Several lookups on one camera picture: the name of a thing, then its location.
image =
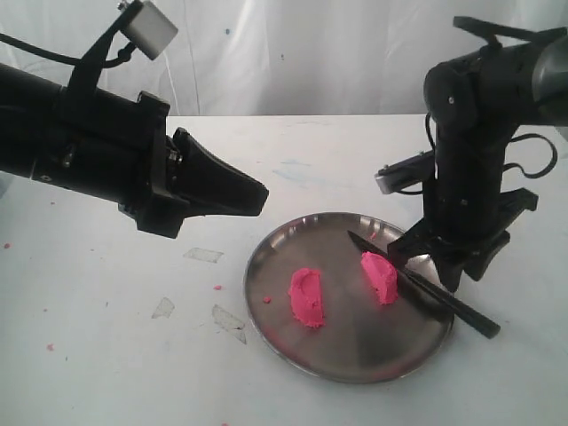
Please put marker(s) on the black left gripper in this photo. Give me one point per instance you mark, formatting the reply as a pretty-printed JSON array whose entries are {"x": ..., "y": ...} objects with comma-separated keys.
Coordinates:
[{"x": 118, "y": 150}]

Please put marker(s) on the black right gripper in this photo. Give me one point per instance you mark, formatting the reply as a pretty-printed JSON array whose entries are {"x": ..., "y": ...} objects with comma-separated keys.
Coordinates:
[{"x": 467, "y": 226}]

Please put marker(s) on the black knife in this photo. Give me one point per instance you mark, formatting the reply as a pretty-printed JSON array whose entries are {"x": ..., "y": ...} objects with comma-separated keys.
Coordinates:
[{"x": 483, "y": 325}]

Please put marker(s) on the pink putty half piece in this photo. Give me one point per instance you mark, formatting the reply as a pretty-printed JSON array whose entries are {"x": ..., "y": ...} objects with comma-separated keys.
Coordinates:
[{"x": 382, "y": 275}]

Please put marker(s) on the pink putty lump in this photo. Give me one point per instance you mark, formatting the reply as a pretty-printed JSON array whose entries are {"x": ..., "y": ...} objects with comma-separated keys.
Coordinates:
[{"x": 306, "y": 298}]

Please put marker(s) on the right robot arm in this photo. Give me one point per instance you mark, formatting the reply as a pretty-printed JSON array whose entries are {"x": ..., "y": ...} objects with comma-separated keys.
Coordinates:
[{"x": 475, "y": 105}]

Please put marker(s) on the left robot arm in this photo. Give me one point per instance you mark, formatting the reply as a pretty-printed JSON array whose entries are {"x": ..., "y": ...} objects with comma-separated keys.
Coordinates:
[{"x": 28, "y": 104}]

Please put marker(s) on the round steel plate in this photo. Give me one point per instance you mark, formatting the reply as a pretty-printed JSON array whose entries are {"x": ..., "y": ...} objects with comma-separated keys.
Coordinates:
[{"x": 362, "y": 340}]

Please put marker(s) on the white backdrop sheet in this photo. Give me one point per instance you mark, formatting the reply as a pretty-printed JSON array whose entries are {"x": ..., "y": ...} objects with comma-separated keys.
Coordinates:
[{"x": 311, "y": 57}]

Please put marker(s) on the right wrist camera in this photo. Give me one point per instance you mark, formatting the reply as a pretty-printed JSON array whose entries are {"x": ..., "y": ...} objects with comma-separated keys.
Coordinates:
[{"x": 411, "y": 171}]

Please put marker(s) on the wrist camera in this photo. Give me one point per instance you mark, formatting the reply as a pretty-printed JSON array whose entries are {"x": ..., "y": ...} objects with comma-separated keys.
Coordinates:
[
  {"x": 411, "y": 171},
  {"x": 148, "y": 29}
]

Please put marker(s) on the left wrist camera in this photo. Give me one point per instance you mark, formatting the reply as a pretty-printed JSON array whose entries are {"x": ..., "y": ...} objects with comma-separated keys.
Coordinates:
[{"x": 148, "y": 29}]

